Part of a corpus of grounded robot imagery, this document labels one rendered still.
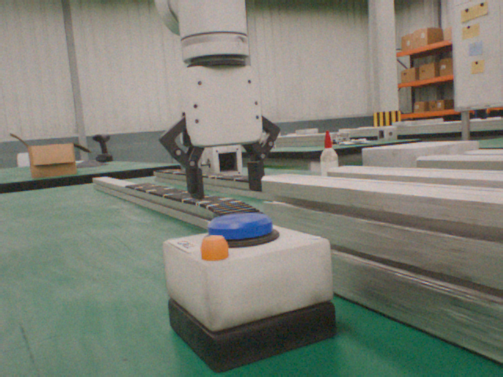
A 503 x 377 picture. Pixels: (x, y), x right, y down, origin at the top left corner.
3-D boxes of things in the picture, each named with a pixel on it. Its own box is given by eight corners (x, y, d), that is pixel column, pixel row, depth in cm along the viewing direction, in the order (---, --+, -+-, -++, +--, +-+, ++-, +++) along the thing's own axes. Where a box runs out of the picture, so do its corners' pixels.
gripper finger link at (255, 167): (265, 139, 68) (269, 187, 69) (244, 141, 66) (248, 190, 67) (277, 138, 65) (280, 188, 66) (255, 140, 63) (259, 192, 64)
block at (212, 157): (196, 179, 151) (193, 148, 150) (230, 175, 156) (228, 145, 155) (207, 181, 142) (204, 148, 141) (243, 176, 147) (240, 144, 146)
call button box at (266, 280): (169, 327, 33) (159, 235, 32) (292, 295, 37) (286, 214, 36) (215, 375, 26) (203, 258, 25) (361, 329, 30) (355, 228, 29)
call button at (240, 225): (200, 248, 31) (197, 217, 31) (255, 238, 33) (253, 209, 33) (225, 261, 28) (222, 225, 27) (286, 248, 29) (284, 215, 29)
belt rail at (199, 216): (93, 188, 149) (92, 178, 149) (107, 186, 151) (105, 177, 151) (214, 232, 64) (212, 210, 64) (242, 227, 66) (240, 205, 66)
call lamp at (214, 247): (196, 257, 27) (195, 235, 26) (222, 252, 27) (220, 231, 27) (207, 262, 25) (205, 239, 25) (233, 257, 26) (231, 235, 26)
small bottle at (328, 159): (331, 182, 112) (328, 130, 110) (343, 183, 108) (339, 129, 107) (318, 184, 110) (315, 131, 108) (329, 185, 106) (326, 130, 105)
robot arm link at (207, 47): (233, 46, 67) (235, 69, 68) (171, 46, 63) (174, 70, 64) (262, 33, 60) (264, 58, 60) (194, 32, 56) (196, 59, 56)
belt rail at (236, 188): (154, 181, 158) (153, 171, 157) (166, 179, 160) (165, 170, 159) (332, 211, 73) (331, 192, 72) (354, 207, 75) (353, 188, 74)
